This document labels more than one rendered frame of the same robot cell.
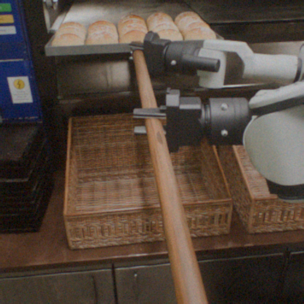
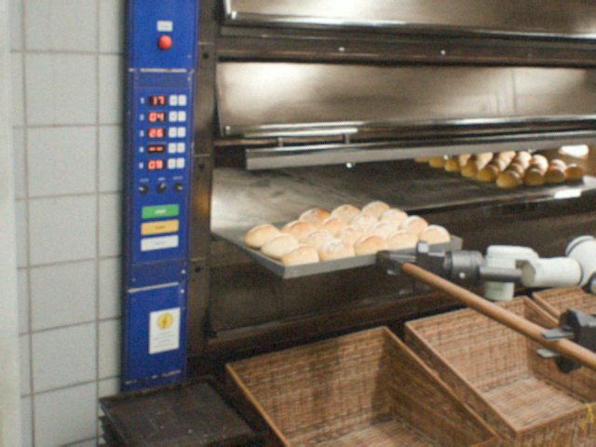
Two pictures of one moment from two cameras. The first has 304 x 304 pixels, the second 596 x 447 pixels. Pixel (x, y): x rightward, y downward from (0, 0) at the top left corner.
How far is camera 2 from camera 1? 117 cm
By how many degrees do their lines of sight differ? 31
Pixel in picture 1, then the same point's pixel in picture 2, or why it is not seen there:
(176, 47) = (462, 258)
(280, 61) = (564, 265)
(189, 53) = (480, 264)
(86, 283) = not seen: outside the picture
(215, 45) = (509, 254)
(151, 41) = (428, 251)
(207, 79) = (502, 291)
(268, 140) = not seen: outside the picture
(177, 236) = not seen: outside the picture
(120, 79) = (292, 298)
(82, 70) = (243, 290)
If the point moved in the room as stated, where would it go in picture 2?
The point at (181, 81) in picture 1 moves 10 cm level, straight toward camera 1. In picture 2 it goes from (364, 291) to (381, 304)
